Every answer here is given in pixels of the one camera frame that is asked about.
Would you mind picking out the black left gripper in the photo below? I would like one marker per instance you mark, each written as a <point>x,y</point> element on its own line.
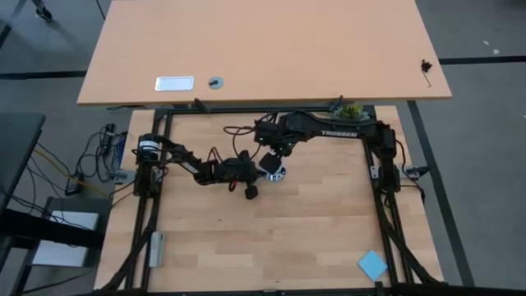
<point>233,170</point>

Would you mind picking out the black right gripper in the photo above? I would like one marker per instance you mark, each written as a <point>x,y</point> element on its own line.
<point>275,133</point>

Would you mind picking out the chrome lamp socket base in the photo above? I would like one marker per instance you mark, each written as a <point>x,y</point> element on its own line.
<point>276,177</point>

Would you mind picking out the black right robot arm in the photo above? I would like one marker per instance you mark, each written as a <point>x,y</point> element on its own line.
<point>328,127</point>

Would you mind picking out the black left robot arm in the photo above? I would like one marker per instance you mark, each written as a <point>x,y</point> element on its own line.
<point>181,154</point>

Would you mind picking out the small potted green plant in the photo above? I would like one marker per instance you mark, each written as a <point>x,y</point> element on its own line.
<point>351,112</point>

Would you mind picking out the round grey desk grommet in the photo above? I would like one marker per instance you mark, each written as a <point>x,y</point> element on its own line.
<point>215,82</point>

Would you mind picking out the large light wood desk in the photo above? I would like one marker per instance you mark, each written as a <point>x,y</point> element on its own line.
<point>263,49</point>

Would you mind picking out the silver rectangular desk plate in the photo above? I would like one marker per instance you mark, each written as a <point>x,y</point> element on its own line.
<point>174,83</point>

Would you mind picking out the grey rectangular box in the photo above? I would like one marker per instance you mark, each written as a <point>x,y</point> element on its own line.
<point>156,249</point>

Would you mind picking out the silver table clamp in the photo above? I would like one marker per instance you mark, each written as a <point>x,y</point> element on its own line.
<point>413,170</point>
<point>119,176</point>

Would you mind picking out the light blue square pad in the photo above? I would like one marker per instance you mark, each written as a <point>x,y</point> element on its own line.
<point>372,265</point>

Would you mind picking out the black power strip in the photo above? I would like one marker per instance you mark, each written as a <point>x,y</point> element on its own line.
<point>110,133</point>

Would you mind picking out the small black tool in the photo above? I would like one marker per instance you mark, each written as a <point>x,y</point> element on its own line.
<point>426,66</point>

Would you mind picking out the black power adapter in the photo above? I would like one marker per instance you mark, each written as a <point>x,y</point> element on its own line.
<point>74,185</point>

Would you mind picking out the white flat box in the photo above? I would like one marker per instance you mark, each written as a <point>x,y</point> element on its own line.
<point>65,238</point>

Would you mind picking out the black side table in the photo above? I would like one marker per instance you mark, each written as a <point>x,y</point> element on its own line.
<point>16,144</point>

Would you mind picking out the person's foot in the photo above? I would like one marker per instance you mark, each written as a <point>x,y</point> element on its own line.
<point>43,10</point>

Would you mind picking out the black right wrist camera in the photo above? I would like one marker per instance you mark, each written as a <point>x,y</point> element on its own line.
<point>270,163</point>

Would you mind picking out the black aluminium table frame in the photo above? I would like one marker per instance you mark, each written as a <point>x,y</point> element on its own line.
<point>230,110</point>

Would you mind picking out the black frame clamp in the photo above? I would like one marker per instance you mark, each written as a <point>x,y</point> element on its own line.
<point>337,103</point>
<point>201,104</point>

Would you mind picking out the small silver mounting bracket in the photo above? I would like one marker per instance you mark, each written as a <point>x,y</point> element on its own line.
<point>374,172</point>

